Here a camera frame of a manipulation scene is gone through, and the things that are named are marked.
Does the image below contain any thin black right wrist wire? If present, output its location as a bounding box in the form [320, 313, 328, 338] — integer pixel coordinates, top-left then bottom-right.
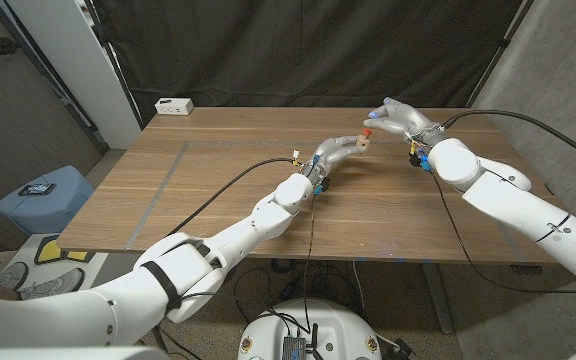
[427, 169, 576, 296]

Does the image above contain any thin black wrist wire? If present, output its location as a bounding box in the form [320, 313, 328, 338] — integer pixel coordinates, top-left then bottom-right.
[427, 169, 576, 296]
[301, 194, 318, 334]

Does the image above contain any black smartphone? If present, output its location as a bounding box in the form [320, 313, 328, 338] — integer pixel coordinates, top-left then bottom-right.
[18, 182, 58, 197]

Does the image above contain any black plug beside torso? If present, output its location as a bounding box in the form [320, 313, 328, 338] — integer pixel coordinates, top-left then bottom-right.
[391, 338, 417, 360]

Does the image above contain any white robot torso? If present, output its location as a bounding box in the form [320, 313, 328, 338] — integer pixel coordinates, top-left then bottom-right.
[237, 298, 383, 360]

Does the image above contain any white wall panel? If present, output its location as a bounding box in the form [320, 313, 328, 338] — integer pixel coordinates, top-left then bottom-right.
[5, 0, 142, 150]

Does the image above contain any blue plastic stool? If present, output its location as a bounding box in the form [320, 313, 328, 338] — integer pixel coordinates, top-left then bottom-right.
[0, 165, 96, 236]

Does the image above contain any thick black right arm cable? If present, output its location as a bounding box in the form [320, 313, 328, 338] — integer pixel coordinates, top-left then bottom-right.
[441, 109, 576, 172]

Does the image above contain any grey table leg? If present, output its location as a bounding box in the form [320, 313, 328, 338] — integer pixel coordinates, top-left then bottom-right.
[420, 262, 455, 335]

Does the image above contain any white board yellow black marking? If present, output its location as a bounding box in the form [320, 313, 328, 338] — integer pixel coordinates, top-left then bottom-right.
[20, 232, 112, 274]

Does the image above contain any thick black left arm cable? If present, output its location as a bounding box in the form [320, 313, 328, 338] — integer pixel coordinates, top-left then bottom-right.
[164, 157, 298, 240]

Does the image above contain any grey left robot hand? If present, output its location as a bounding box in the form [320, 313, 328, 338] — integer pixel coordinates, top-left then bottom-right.
[301, 135, 365, 194]

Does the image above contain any black door handle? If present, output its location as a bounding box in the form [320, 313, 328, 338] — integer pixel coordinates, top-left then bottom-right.
[0, 37, 22, 56]

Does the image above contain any white floor cable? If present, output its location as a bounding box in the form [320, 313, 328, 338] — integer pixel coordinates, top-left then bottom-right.
[351, 260, 367, 314]

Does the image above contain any thin black left wrist wire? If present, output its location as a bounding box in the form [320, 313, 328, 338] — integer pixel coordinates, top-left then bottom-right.
[301, 194, 318, 334]

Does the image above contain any black metal rail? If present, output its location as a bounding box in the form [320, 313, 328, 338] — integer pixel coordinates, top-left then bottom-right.
[0, 0, 109, 154]

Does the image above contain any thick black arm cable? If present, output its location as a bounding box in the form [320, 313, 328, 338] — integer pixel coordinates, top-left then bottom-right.
[164, 157, 298, 240]
[441, 109, 576, 172]

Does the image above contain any white power strip box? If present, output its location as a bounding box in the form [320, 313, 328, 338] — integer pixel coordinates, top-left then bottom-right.
[154, 97, 195, 116]

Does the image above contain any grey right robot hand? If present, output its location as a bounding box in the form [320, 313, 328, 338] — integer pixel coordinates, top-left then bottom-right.
[363, 96, 448, 147]

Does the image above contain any black backdrop curtain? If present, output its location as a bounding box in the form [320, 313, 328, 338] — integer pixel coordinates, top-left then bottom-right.
[87, 0, 537, 127]

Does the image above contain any black floor cable tangle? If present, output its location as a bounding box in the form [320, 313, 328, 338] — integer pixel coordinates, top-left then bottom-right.
[232, 258, 364, 321]

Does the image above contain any black backdrop stand pole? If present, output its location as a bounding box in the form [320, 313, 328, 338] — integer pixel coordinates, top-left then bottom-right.
[466, 0, 537, 109]
[83, 0, 145, 130]

